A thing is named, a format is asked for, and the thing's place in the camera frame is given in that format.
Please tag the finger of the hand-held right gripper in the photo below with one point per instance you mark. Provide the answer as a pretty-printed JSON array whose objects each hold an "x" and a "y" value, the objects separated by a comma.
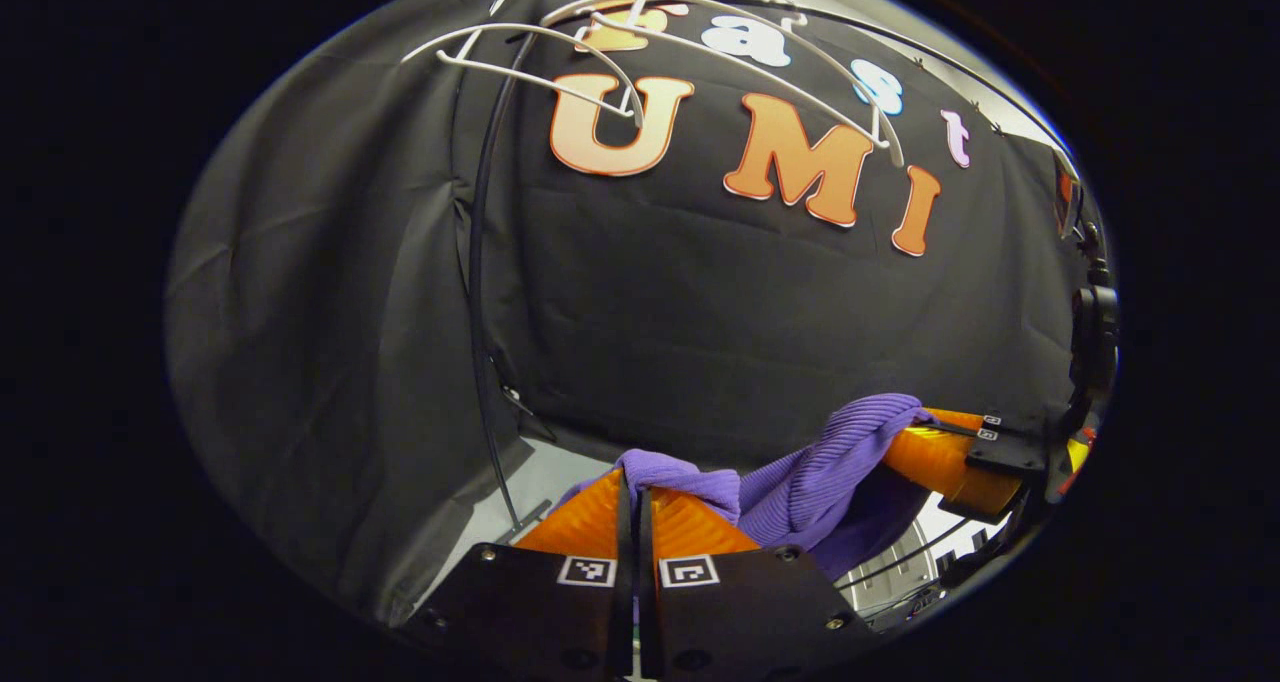
[
  {"x": 950, "y": 472},
  {"x": 960, "y": 420}
]

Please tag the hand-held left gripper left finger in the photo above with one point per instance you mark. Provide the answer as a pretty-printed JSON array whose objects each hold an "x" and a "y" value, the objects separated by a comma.
[{"x": 520, "y": 612}]

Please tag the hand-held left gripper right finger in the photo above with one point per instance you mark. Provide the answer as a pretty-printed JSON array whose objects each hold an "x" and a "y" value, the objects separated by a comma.
[{"x": 760, "y": 612}]

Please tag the black metal clothes rack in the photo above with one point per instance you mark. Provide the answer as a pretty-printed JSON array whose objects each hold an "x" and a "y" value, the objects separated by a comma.
[{"x": 478, "y": 262}]

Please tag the white plastic clothes hanger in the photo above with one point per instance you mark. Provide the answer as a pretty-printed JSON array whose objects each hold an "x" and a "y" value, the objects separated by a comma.
[
  {"x": 540, "y": 84},
  {"x": 740, "y": 67}
]

